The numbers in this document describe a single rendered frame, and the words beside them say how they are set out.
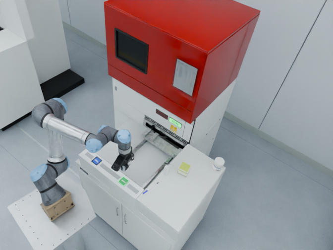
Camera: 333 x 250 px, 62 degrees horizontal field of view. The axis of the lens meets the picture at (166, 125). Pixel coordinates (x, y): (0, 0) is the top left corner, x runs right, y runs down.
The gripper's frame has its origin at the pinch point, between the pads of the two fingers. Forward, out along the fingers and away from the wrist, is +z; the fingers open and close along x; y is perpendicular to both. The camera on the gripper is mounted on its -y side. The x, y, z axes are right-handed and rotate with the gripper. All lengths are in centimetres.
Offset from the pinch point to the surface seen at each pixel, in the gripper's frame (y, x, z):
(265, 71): 207, -22, 21
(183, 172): 30.7, -28.5, 9.4
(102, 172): -3.4, 15.7, 14.6
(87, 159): -2.6, 31.4, 14.7
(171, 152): 49, -7, 23
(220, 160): 54, -45, 5
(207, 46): 58, -12, -71
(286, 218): 118, -118, 111
